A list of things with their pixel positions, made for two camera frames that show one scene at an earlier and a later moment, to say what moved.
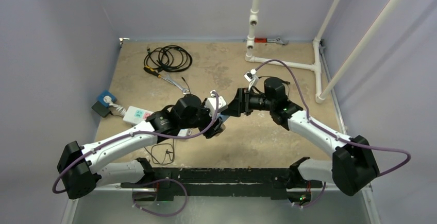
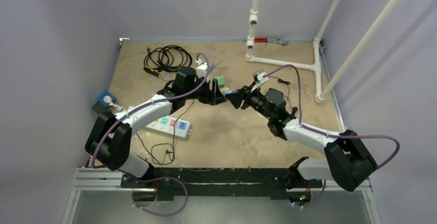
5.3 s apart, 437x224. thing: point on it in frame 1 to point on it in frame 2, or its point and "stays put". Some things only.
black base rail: (274, 182) stays put
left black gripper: (216, 127) to (214, 96)
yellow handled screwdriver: (151, 70) stays put
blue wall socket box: (101, 97) stays put
